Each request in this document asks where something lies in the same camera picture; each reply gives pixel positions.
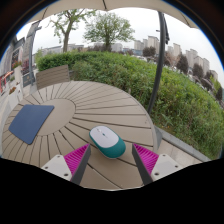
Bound wooden slat chair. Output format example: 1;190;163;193
35;64;72;91

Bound blue mouse pad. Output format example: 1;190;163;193
8;104;55;146

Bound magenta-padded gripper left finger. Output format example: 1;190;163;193
41;143;92;186

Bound white and teal computer mouse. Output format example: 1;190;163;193
88;125;127;159

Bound distant apartment buildings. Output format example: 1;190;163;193
133;34;212;76

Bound green hedge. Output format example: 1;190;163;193
35;50;224;160

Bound grey shopfront building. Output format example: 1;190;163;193
0;36;26;94

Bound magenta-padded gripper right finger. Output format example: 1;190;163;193
131;143;184;186

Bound dark sign pillar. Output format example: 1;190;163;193
22;20;43;88

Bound dense-leaved tree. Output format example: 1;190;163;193
83;11;136;53

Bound sparse-leaved tree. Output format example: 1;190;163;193
48;9;98;54

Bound white flower planter box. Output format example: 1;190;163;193
7;85;24;104
12;59;24;86

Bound dark curved parasol pole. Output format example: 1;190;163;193
146;11;171;116

